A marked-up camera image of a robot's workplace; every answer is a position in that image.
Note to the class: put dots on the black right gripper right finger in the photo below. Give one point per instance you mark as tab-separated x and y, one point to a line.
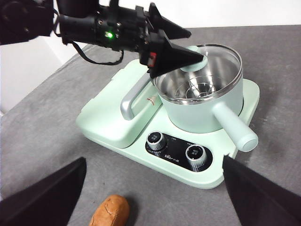
258	200

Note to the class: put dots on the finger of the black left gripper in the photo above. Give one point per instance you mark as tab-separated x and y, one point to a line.
169	58
167	24

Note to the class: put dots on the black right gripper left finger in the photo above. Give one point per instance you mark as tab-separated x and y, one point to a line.
47	200

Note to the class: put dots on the glass lid with green knob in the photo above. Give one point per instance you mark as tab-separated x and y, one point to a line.
195	67

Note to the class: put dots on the brown potato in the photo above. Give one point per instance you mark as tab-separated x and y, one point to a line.
110	212

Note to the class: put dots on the green breakfast machine base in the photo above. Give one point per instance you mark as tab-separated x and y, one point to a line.
211	169

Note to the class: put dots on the silver control knob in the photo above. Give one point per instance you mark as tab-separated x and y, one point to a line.
195	155
155	140

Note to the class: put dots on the green griddle cover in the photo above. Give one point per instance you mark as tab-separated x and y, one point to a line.
105	122

